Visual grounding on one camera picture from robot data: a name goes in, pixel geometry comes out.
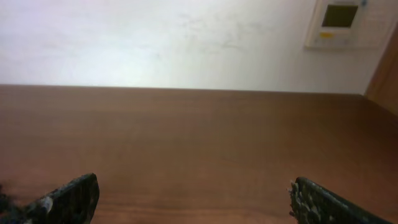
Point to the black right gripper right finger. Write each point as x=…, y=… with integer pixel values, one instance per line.
x=313, y=204

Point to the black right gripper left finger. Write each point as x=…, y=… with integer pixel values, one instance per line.
x=72, y=203

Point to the white wall control panel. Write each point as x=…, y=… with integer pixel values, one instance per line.
x=350, y=24

